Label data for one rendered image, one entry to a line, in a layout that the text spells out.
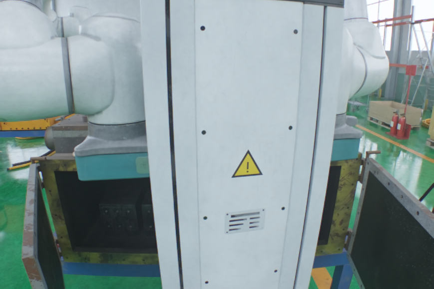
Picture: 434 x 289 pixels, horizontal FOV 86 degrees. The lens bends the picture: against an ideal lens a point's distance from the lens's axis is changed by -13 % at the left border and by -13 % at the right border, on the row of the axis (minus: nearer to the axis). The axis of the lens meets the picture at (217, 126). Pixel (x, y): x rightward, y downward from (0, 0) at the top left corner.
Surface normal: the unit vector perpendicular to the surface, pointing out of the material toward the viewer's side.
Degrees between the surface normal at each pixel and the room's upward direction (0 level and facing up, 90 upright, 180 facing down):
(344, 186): 90
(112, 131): 85
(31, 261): 90
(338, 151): 90
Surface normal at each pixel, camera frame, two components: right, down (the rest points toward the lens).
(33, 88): 0.51, 0.35
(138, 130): 0.64, 0.11
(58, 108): 0.45, 0.82
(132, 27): 0.72, -0.26
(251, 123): 0.18, 0.25
